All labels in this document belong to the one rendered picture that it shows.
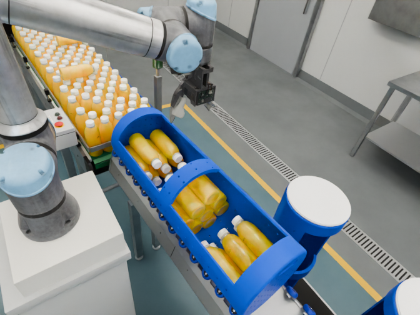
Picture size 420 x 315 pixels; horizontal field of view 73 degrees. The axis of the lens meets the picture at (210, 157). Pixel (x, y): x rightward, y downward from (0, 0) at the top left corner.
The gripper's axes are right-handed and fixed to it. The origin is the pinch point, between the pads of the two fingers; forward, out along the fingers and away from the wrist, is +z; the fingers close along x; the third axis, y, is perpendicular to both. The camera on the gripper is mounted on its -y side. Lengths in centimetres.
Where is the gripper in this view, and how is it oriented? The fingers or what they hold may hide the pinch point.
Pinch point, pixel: (189, 115)
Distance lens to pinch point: 94.1
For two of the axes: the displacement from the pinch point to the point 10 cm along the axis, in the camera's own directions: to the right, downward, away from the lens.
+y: 6.0, 5.9, -5.5
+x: 8.0, -3.4, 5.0
